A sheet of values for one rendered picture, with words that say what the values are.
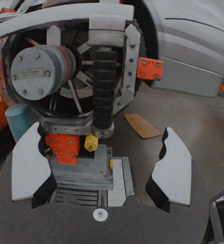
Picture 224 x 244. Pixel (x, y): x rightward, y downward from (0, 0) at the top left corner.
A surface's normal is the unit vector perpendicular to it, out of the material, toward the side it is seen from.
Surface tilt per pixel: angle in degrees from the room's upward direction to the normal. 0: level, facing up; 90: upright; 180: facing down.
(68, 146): 90
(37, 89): 90
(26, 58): 90
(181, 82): 90
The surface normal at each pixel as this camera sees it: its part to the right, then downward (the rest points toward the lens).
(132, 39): 0.03, 0.53
